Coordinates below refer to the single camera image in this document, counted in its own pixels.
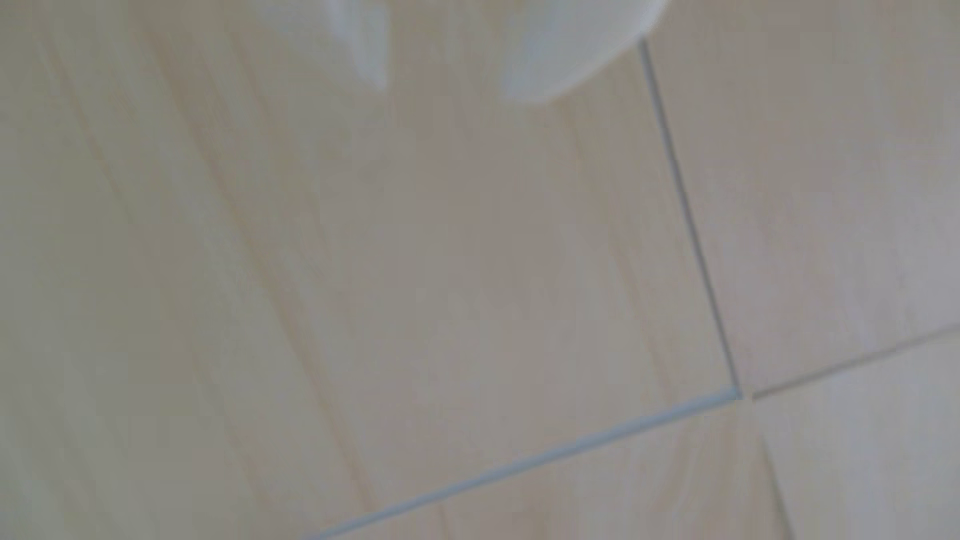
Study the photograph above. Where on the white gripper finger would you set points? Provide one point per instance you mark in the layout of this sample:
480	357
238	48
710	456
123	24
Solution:
364	37
570	52

